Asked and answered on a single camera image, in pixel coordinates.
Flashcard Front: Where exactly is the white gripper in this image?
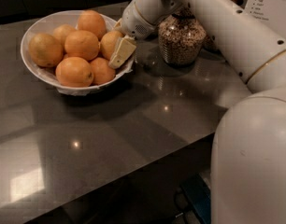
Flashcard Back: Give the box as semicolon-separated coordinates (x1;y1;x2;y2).
109;0;162;69

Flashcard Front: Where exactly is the orange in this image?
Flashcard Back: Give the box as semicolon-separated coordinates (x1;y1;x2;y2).
78;10;107;39
52;24;76;47
64;30;99;61
28;33;64;67
55;57;93;88
100;31;123;60
90;57;116;85

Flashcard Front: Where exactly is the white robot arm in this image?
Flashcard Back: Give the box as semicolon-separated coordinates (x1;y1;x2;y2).
118;0;286;224

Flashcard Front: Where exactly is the white bowl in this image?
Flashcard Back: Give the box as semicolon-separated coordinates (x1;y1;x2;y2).
20;9;136;96

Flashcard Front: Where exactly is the middle glass cereal jar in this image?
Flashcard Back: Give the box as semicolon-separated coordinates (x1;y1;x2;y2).
158;7;207;67

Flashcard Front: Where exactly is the allergens information sign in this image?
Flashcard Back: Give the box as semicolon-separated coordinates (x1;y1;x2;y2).
245;0;286;38

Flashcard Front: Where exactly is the blue box on floor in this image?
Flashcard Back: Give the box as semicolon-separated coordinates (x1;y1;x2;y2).
180;175;211;224

